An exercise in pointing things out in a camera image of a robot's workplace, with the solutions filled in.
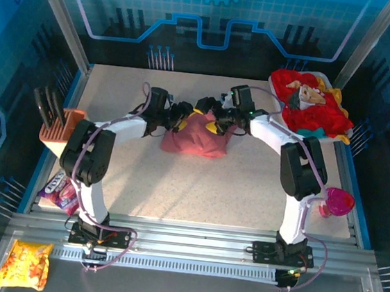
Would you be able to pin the pink t-shirt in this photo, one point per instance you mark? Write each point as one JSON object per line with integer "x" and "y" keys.
{"x": 195, "y": 140}

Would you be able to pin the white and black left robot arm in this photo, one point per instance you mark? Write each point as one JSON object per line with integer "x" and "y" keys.
{"x": 92, "y": 194}

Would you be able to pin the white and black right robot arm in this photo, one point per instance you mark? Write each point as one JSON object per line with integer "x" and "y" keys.
{"x": 292, "y": 212}

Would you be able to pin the red printed t-shirt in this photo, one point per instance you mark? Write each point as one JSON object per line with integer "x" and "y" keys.
{"x": 309, "y": 116}

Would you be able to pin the teal garment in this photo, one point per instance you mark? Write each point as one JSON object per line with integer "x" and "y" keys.
{"x": 309, "y": 132}

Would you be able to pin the white plastic bin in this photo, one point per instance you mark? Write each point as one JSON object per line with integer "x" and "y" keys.
{"x": 321, "y": 140}

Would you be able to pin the yellow garment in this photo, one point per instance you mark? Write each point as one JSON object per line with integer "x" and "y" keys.
{"x": 336, "y": 96}

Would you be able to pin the peach knife block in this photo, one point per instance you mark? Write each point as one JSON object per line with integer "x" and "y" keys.
{"x": 54, "y": 138}

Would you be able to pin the purple candy bag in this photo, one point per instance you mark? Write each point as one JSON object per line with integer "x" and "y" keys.
{"x": 57, "y": 191}

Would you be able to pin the pink plastic cup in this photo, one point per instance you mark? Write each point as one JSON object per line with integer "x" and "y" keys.
{"x": 339, "y": 201}

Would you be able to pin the small black controller board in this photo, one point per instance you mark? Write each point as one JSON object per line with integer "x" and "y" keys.
{"x": 287, "y": 277}

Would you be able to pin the yellow snack bag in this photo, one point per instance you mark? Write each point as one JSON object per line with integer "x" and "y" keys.
{"x": 25, "y": 264}

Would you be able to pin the aluminium mounting rail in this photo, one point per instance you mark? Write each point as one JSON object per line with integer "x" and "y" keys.
{"x": 188, "y": 239}

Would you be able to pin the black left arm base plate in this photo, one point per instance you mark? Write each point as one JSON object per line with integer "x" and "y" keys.
{"x": 119, "y": 237}

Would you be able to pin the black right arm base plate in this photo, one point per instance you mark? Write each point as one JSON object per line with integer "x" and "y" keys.
{"x": 262, "y": 252}

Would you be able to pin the aluminium frame post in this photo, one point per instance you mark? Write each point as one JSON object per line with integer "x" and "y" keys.
{"x": 61, "y": 20}
{"x": 366, "y": 45}

